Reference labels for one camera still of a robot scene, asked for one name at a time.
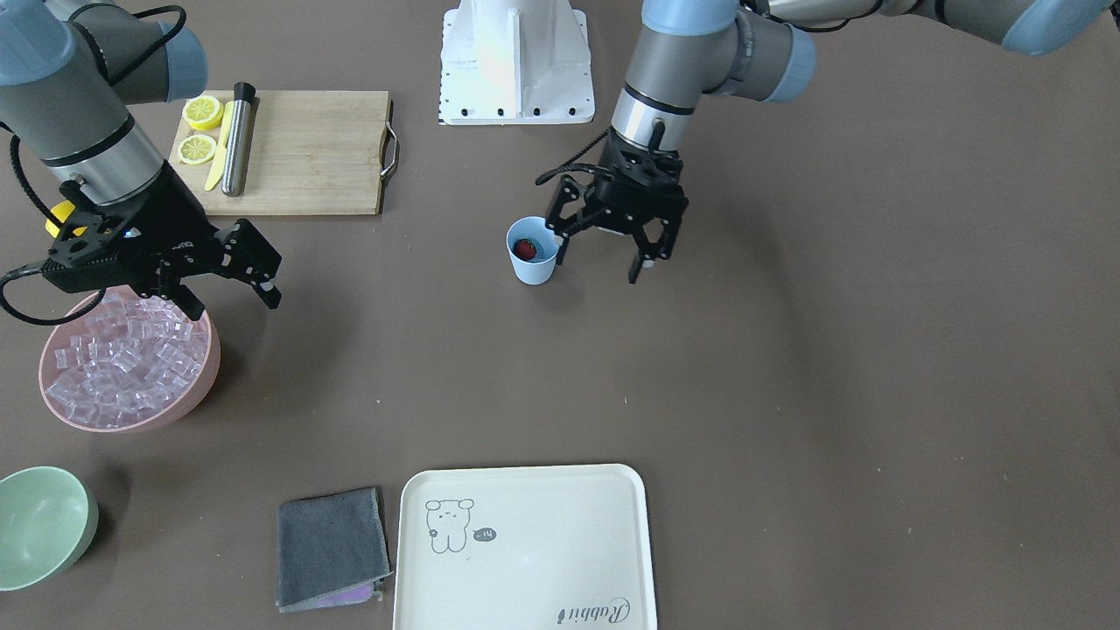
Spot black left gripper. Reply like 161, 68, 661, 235
545, 131, 688, 284

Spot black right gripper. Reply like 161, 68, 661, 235
41, 163, 283, 319

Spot red strawberry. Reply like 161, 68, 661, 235
511, 238, 536, 263

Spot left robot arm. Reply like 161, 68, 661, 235
535, 1, 1117, 282

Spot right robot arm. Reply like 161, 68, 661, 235
1, 1, 281, 319

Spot blue plastic cup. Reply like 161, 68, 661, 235
507, 216, 561, 284

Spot pile of clear ice cubes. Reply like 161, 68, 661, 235
45, 293, 209, 429

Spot pink bowl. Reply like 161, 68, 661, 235
38, 284, 221, 433

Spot yellow plastic knife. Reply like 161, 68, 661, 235
203, 102, 235, 192

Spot steel muddler rod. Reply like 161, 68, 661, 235
221, 82, 256, 197

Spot lemon slice lower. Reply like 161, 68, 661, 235
176, 133, 220, 166

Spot lemon slice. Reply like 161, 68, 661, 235
181, 94, 225, 131
176, 133, 220, 166

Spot wooden cutting board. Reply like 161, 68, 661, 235
169, 89, 396, 217

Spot yellow lemon upper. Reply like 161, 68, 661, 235
45, 200, 88, 240

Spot lemon slice upper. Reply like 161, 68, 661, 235
181, 94, 225, 131

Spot grey folded cloth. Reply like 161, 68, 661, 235
276, 487, 392, 613

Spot green bowl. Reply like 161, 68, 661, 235
1, 466, 99, 592

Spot cream rabbit tray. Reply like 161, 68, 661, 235
393, 464, 659, 629

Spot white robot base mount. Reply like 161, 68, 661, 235
437, 1, 596, 126

